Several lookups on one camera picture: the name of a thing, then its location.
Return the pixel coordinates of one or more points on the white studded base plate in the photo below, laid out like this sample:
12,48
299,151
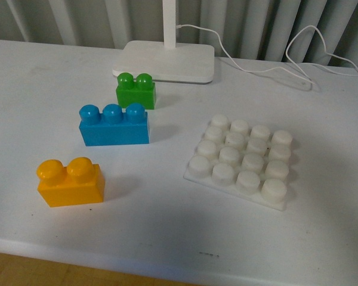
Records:
251,163

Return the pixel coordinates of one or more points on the yellow two-stud block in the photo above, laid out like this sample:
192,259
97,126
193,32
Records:
80,182

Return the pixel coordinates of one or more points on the green two-stud block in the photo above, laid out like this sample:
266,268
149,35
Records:
140,90

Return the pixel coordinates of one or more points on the blue three-stud block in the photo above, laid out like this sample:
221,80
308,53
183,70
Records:
114,126

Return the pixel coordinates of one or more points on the white lamp stand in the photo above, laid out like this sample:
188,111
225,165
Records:
168,60

